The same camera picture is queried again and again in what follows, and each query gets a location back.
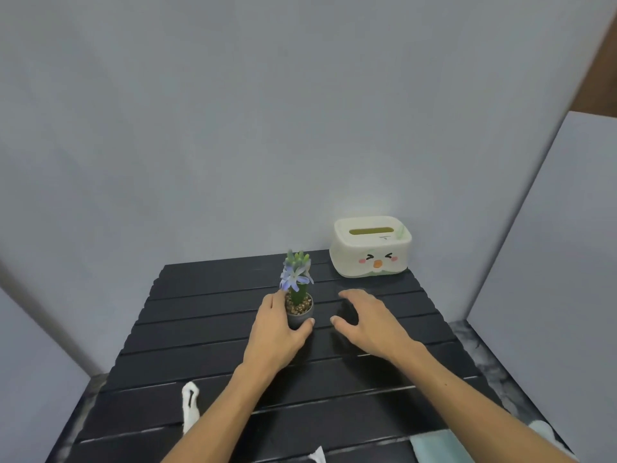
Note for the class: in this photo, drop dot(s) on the person's right forearm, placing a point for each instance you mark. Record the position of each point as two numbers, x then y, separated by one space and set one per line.
482 409

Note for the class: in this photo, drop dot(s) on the light blue cloth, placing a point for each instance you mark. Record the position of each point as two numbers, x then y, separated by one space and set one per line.
436 448

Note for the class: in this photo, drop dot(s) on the small potted artificial flower plant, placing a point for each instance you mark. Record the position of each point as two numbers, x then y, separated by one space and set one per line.
299 296

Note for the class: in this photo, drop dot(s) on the person's left hand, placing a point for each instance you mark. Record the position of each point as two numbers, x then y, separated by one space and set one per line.
272 335

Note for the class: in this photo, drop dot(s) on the person's right hand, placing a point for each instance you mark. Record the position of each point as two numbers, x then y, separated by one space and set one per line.
373 327

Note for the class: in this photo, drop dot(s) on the white paper scrap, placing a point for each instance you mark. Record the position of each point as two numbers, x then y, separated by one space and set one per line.
315 455

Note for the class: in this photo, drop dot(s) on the white cartoon-face tissue box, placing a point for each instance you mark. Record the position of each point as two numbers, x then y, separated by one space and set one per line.
372 246

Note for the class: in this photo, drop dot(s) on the person's left forearm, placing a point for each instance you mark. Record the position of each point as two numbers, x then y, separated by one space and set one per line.
217 414

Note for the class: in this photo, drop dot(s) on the white crumpled tissue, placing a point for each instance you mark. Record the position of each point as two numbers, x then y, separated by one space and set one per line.
190 400

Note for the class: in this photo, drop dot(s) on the person's right thumb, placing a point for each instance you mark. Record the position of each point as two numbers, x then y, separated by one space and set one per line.
343 324

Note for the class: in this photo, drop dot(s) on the person's left thumb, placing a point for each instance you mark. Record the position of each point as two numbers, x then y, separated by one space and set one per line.
302 326

